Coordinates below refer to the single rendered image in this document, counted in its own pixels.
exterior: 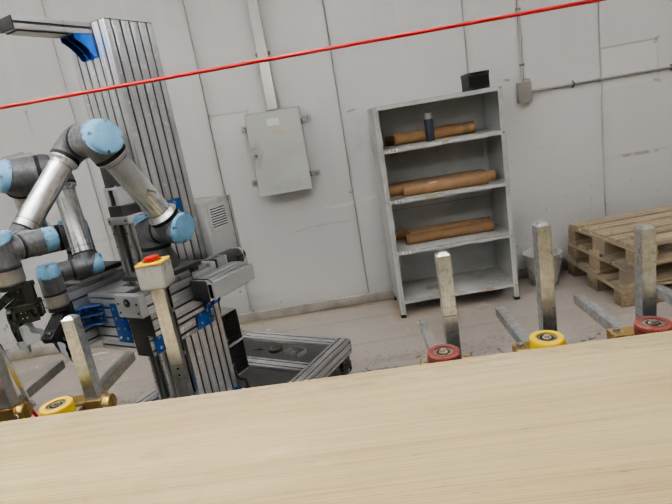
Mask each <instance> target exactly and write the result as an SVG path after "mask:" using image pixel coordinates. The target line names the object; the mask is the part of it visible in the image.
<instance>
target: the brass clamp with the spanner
mask: <svg viewBox="0 0 672 504"><path fill-rule="evenodd" d="M32 414H33V406H32V404H31V403H29V402H24V400H19V402H18V403H17V404H16V405H14V406H13V407H12V408H7V409H0V422H3V421H10V420H17V419H25V418H31V417H32Z"/></svg>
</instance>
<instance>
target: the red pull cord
mask: <svg viewBox="0 0 672 504"><path fill-rule="evenodd" d="M601 1H606V0H583V1H578V2H572V3H567V4H561V5H556V6H550V7H545V8H539V9H534V10H528V11H523V12H517V13H512V14H506V15H500V16H495V17H489V18H484V19H478V20H473V21H467V22H462V23H456V24H451V25H445V26H440V27H434V28H429V29H423V30H417V31H412V32H406V33H401V34H395V35H390V36H384V37H379V38H373V39H368V40H362V41H357V42H351V43H346V44H340V45H334V46H329V47H323V48H318V49H312V50H307V51H301V52H296V53H290V54H285V55H279V56H274V57H268V58H263V59H257V60H251V61H246V62H240V63H235V64H229V65H224V66H218V67H213V68H207V69H202V70H196V71H191V72H185V73H180V74H174V75H168V76H163V77H157V78H152V79H146V80H141V81H135V82H130V83H124V84H119V85H113V86H108V87H102V88H97V89H91V90H85V91H80V92H74V93H69V94H63V95H58V96H52V97H47V98H41V99H36V100H30V101H25V102H19V103H14V104H8V105H2V106H0V110H1V109H7V108H12V107H18V106H24V105H29V104H35V103H40V102H46V101H51V100H57V99H62V98H68V97H74V96H79V95H85V94H90V93H96V92H101V91H107V90H112V89H118V88H124V87H129V86H135V85H140V84H146V83H151V82H157V81H162V80H168V79H173V78H179V77H185V76H190V75H196V74H201V73H207V72H212V71H218V70H223V69H229V68H235V67H240V66H246V65H251V64H257V63H262V62H268V61H273V60H279V59H284V58H290V57H296V56H301V55H307V54H312V53H318V52H323V51H329V50H334V49H340V48H346V47H351V46H357V45H362V44H368V43H373V42H379V41H384V40H390V39H395V38H401V37H407V36H412V35H418V34H423V33H429V32H434V31H440V30H445V29H451V28H457V27H462V26H468V25H473V24H479V23H484V22H490V21H495V20H501V19H506V18H512V17H518V16H523V15H529V14H534V13H540V12H545V11H551V10H556V9H562V8H568V7H573V6H579V5H584V4H590V3H595V2H601Z"/></svg>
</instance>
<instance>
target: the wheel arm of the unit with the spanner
mask: <svg viewBox="0 0 672 504"><path fill-rule="evenodd" d="M64 368H65V365H64V362H63V360H58V361H54V362H53V363H52V364H50V365H49V366H48V367H47V368H45V369H44V370H43V371H42V372H40V373H39V374H38V375H37V376H36V377H34V378H33V379H32V380H31V381H29V382H28V383H27V384H26V385H24V388H25V390H26V392H27V394H28V396H29V398H31V397H32V396H33V395H34V394H35V393H36V392H38V391H39V390H40V389H41V388H42V387H43V386H44V385H46V384H47V383H48V382H49V381H50V380H51V379H53V378H54V377H55V376H56V375H57V374H58V373H60V372H61V371H62V370H63V369H64ZM16 393H17V396H18V399H19V400H24V402H26V401H25V399H24V397H23V396H22V394H21V392H20V390H18V391H17V392H16Z"/></svg>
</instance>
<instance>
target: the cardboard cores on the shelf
mask: <svg viewBox="0 0 672 504"><path fill-rule="evenodd" d="M474 132H475V122H474V121H468V122H462V123H456V124H450V125H444V126H438V127H434V133H435V139H438V138H444V137H450V136H456V135H462V134H468V133H474ZM384 139H385V145H386V146H392V145H395V146H397V145H403V144H409V143H415V142H421V141H426V135H425V129H420V130H415V131H409V132H403V133H397V134H393V136H388V137H385V138H384ZM495 179H496V174H495V170H494V169H493V170H487V171H485V169H477V170H470V171H464V172H458V173H452V174H446V175H440V176H434V177H427V178H421V179H415V180H409V181H403V182H397V183H393V184H391V185H388V186H389V193H390V197H394V196H400V195H404V197H407V196H413V195H420V194H426V193H432V192H438V191H445V190H451V189H457V188H463V187H469V186H476V185H482V184H488V183H489V181H493V180H495ZM492 230H494V224H493V221H492V220H491V218H490V216H488V217H482V218H476V219H469V220H463V221H456V222H450V223H444V224H437V225H431V226H425V227H418V228H412V229H405V230H399V231H395V237H396V240H398V239H404V238H405V241H406V244H407V245H410V244H416V243H422V242H428V241H434V240H439V239H445V238H451V237H457V236H463V235H469V234H474V233H480V232H486V231H492Z"/></svg>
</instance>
